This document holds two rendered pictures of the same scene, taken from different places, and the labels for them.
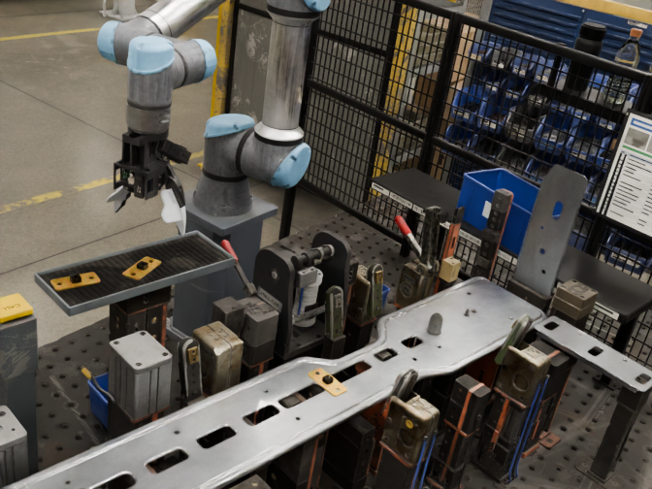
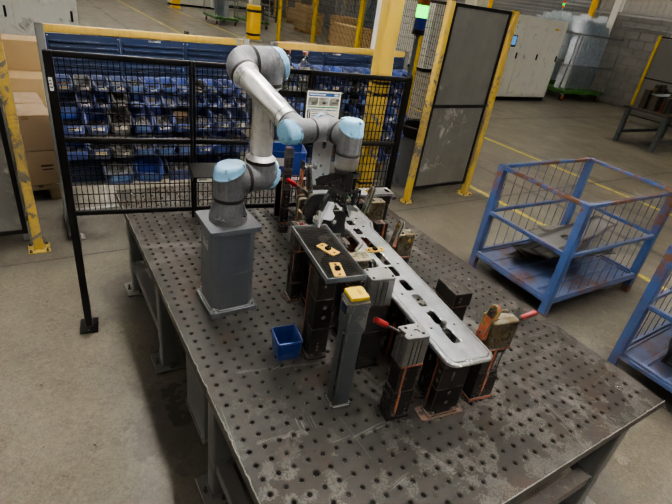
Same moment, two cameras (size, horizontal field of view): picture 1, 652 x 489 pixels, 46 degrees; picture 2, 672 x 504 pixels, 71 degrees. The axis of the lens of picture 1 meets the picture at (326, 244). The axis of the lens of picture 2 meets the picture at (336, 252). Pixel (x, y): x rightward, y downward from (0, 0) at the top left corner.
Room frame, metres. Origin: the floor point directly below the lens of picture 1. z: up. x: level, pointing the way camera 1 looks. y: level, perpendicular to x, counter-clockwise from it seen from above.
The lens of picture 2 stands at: (0.73, 1.67, 1.95)
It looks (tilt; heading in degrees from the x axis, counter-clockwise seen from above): 29 degrees down; 291
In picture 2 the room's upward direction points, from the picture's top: 9 degrees clockwise
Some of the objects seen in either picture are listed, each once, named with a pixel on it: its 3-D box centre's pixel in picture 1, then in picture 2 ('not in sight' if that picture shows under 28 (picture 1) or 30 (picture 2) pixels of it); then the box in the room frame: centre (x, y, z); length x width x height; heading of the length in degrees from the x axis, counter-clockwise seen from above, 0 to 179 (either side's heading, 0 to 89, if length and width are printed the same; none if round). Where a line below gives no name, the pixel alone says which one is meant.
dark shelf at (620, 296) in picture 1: (503, 234); (273, 171); (2.03, -0.50, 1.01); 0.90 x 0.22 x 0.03; 48
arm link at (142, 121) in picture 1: (149, 116); (347, 161); (1.26, 0.34, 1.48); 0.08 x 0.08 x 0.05
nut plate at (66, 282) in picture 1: (75, 278); (337, 268); (1.20, 0.45, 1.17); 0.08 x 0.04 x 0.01; 129
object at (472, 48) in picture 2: not in sight; (457, 110); (1.63, -3.53, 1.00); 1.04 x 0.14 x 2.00; 57
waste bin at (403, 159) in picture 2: not in sight; (414, 154); (2.04, -3.74, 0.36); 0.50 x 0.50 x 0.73
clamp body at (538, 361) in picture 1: (509, 413); (371, 230); (1.39, -0.48, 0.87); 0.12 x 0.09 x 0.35; 48
